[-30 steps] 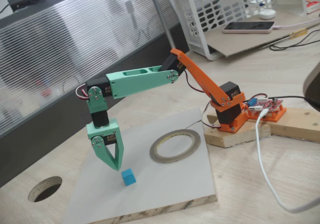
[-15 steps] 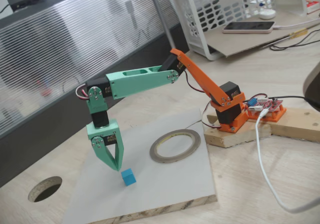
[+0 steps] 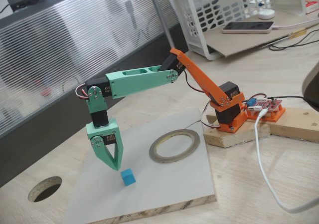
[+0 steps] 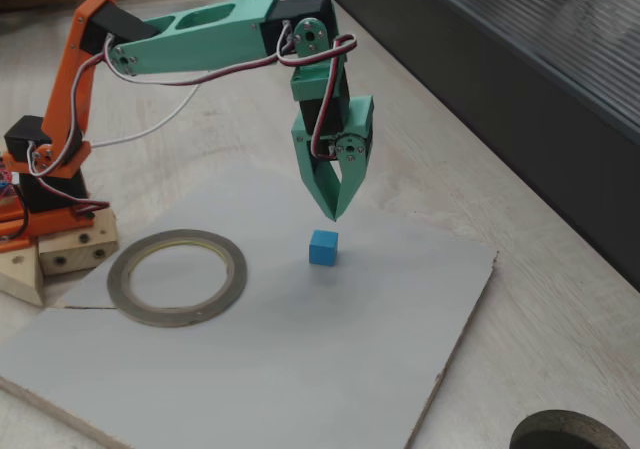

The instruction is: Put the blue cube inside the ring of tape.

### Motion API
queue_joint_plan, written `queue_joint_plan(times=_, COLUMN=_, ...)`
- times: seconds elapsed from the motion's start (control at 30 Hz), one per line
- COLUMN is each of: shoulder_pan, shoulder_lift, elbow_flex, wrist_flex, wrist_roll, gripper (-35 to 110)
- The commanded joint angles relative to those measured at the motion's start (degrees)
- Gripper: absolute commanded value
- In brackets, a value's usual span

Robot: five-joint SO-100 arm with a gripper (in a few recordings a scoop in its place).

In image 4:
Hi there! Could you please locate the blue cube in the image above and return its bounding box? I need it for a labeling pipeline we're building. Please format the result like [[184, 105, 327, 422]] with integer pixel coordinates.
[[308, 229, 340, 266]]

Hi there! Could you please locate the ribbed translucent desk partition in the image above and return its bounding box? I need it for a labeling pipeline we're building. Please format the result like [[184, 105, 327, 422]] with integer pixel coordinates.
[[304, 0, 640, 293]]

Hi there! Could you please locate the grey chipboard panel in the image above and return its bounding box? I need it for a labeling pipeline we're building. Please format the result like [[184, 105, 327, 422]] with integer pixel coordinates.
[[0, 161, 500, 449]]

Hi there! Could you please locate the wooden base block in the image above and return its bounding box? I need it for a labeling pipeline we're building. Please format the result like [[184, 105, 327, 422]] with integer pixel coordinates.
[[37, 207, 120, 276]]

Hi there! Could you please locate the pale wooden wedge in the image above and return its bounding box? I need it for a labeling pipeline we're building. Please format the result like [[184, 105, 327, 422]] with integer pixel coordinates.
[[0, 241, 45, 307]]

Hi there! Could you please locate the white USB cable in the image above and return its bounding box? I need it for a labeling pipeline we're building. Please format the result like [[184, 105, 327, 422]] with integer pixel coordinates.
[[89, 0, 264, 149]]

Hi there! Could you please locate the grey ring of tape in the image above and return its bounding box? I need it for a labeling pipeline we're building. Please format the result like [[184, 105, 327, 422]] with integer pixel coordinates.
[[106, 228, 248, 328]]

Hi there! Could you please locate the orange circuit board mount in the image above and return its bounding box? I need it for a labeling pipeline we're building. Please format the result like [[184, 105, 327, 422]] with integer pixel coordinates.
[[0, 196, 30, 255]]

